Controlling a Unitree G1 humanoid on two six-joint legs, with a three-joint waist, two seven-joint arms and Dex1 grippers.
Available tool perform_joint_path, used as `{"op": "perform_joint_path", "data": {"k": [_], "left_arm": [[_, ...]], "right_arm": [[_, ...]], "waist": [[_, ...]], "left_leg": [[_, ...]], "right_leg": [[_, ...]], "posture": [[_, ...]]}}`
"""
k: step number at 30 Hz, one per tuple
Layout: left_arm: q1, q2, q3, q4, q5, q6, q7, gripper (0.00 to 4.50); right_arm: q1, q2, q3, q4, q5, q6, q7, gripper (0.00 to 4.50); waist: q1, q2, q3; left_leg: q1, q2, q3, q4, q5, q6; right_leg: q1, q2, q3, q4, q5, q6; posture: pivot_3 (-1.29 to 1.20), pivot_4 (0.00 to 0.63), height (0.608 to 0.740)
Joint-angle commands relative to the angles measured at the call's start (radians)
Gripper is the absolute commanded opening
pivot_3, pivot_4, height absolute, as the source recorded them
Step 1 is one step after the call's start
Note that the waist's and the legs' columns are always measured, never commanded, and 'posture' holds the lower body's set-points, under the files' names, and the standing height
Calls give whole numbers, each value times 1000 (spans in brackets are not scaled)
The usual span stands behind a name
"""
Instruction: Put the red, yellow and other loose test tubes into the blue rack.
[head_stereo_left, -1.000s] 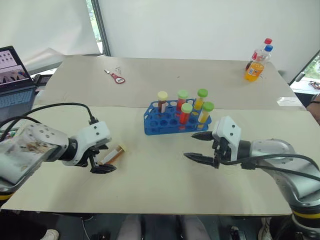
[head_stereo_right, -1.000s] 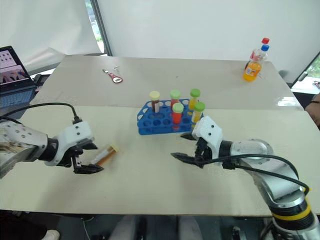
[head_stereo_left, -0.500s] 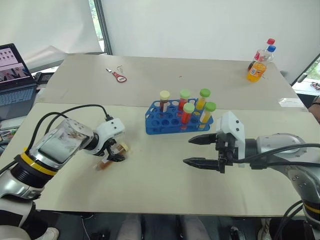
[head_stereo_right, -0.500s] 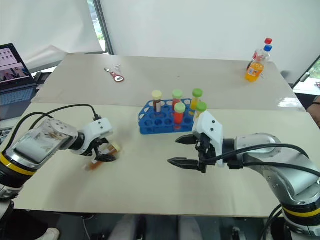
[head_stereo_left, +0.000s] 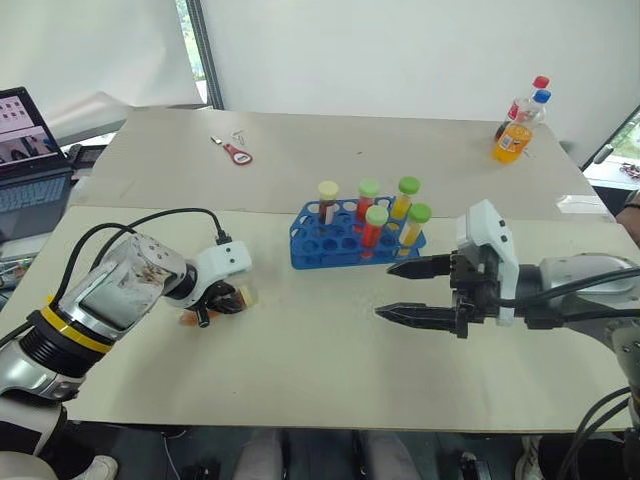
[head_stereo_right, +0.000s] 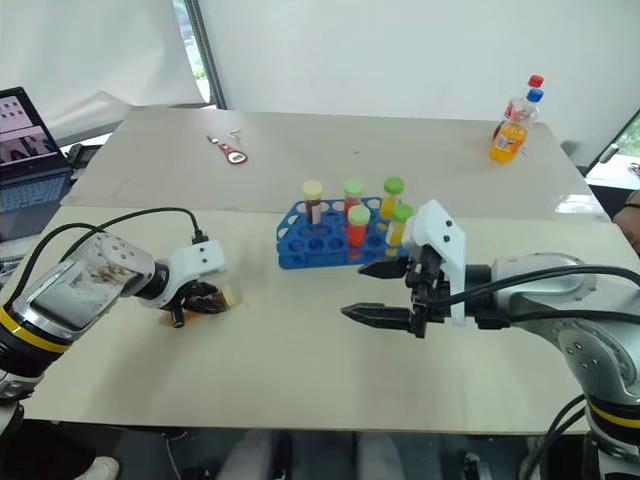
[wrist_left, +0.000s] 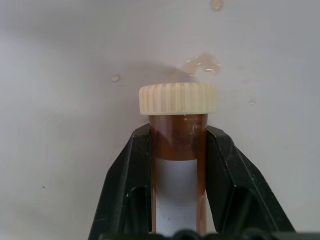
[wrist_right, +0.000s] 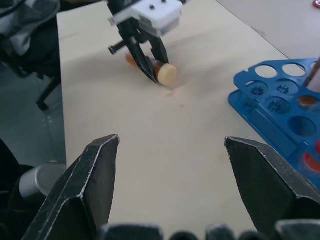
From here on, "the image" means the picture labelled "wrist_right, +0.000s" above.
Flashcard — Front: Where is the black office chair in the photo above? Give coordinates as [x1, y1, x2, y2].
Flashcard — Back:
[0, 0, 62, 111]

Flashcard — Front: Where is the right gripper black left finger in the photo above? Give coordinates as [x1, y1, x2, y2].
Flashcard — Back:
[21, 134, 121, 240]

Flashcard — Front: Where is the orange test tube with cork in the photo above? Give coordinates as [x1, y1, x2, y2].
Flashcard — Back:
[124, 51, 178, 87]

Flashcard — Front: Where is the blue test tube rack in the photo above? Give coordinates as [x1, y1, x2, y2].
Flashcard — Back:
[227, 57, 320, 181]

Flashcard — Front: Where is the grey cylindrical object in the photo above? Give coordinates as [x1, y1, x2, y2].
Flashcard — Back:
[0, 136, 68, 240]

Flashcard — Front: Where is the grey garment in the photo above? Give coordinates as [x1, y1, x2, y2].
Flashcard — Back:
[0, 0, 61, 57]

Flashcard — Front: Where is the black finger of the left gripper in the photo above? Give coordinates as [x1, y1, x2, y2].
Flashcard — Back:
[149, 34, 170, 65]
[124, 34, 159, 85]

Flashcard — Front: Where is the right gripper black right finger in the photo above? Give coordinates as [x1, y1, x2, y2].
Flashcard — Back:
[224, 136, 320, 240]

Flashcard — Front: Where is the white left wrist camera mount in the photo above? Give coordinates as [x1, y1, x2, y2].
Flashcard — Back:
[107, 0, 184, 36]

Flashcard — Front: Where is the red liquid test tube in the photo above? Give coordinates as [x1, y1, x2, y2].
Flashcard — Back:
[302, 140, 320, 173]

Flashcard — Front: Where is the orange liquid test tube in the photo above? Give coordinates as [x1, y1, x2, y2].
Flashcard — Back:
[297, 56, 320, 108]

